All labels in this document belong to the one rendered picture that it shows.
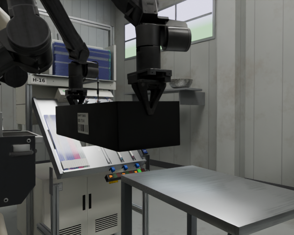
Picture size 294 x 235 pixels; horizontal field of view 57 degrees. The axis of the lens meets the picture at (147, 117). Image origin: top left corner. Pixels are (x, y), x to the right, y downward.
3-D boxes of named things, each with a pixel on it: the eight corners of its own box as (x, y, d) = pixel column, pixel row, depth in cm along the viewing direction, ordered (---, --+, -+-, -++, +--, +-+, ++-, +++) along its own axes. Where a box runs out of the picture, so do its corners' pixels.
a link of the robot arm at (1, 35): (-8, 53, 56) (-15, 38, 51) (34, 30, 60) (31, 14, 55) (22, 85, 56) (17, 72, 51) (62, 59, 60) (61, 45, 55)
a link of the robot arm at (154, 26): (133, 25, 65) (138, 17, 60) (160, 27, 67) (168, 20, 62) (133, 54, 65) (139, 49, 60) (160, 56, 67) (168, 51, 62)
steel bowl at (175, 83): (198, 89, 435) (198, 79, 435) (181, 87, 409) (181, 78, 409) (179, 90, 465) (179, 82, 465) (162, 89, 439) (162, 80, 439)
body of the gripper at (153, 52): (149, 82, 70) (148, 53, 69) (172, 78, 61) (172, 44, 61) (126, 81, 66) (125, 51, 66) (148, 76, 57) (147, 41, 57)
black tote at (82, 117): (56, 134, 108) (55, 106, 108) (97, 131, 117) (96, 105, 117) (118, 152, 59) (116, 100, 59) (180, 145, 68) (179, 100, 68)
